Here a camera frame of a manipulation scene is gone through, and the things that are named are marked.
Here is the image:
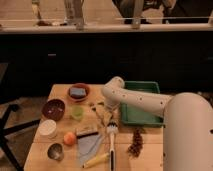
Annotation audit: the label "small block with black bar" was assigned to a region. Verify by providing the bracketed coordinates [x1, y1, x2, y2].
[76, 126, 98, 139]

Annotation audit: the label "blue-grey cloth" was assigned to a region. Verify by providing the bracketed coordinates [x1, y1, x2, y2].
[77, 134, 103, 165]

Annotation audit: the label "yellow banana toy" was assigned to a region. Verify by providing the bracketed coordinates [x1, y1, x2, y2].
[83, 153, 109, 168]

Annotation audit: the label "brown pine cone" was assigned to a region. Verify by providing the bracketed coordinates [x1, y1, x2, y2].
[127, 129, 143, 157]

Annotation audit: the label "green plastic tray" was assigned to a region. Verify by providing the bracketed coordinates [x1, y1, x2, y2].
[120, 81, 163, 127]

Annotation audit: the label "metal cup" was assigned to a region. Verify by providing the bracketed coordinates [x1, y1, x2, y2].
[47, 143, 64, 161]

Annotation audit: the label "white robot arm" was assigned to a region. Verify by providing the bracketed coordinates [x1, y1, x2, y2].
[101, 76, 213, 171]

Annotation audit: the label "black office chair base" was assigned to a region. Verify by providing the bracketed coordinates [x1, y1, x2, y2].
[0, 104, 40, 171]

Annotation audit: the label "white dish brush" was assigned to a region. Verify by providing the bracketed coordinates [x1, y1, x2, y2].
[107, 120, 118, 171]

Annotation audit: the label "orange fruit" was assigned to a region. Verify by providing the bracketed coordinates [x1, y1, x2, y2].
[63, 132, 76, 146]

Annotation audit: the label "green plastic cup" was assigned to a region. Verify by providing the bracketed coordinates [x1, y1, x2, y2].
[71, 105, 84, 121]

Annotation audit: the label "blue sponge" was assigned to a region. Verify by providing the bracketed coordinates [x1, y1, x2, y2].
[70, 88, 86, 98]

